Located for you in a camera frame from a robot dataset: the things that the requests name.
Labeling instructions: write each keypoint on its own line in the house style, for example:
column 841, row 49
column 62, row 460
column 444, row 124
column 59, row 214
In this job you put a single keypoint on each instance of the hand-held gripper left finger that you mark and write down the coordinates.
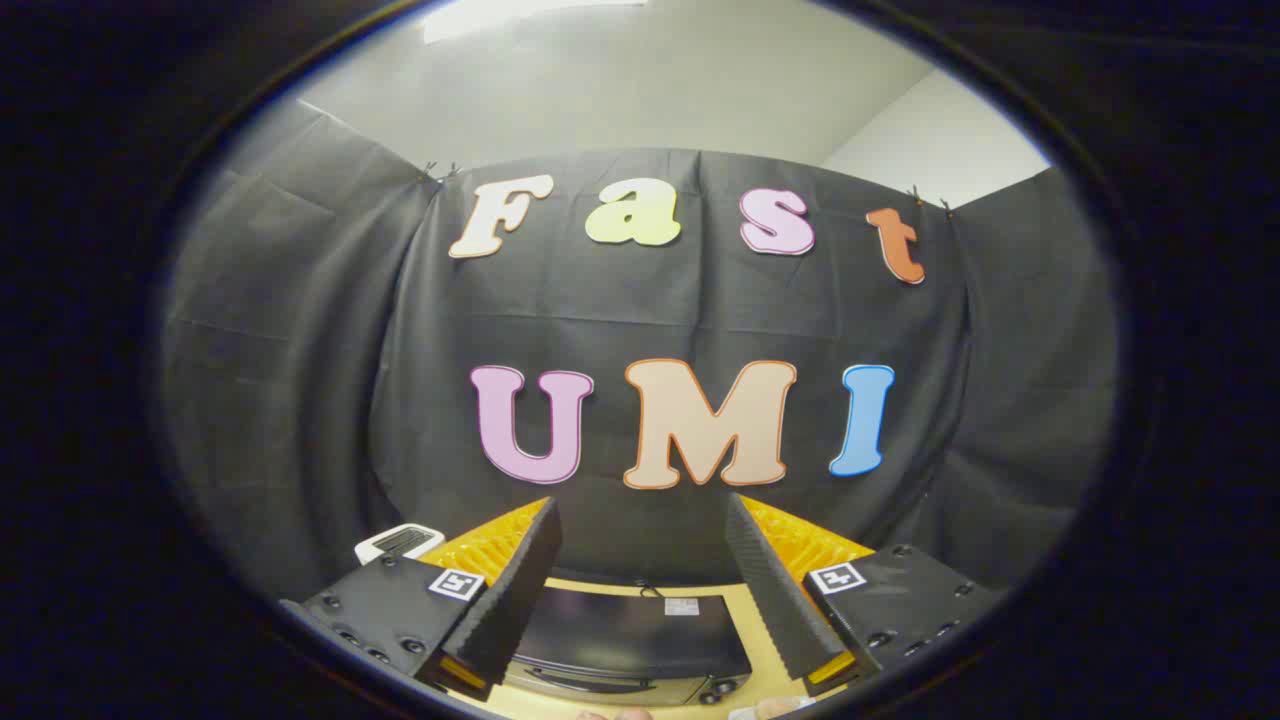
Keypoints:
column 520, row 580

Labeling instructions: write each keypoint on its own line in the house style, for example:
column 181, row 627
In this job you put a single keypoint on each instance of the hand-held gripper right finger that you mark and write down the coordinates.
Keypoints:
column 775, row 590

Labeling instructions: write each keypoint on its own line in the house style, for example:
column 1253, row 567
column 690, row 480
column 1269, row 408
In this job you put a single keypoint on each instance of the white bread toaster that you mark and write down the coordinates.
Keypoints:
column 400, row 542

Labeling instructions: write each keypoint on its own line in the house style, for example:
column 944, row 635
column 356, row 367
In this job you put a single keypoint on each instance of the pale flatbread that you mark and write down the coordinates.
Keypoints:
column 782, row 706

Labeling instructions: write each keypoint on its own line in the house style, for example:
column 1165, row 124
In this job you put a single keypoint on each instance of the black toaster oven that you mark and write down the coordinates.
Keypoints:
column 625, row 630

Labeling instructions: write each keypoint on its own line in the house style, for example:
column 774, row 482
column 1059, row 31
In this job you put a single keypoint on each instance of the ceiling light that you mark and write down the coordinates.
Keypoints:
column 520, row 15

